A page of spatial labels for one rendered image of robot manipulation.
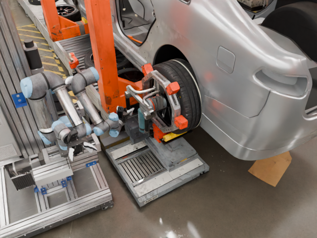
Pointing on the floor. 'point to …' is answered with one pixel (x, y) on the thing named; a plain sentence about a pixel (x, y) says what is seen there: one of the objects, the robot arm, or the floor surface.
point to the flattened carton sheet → (271, 168)
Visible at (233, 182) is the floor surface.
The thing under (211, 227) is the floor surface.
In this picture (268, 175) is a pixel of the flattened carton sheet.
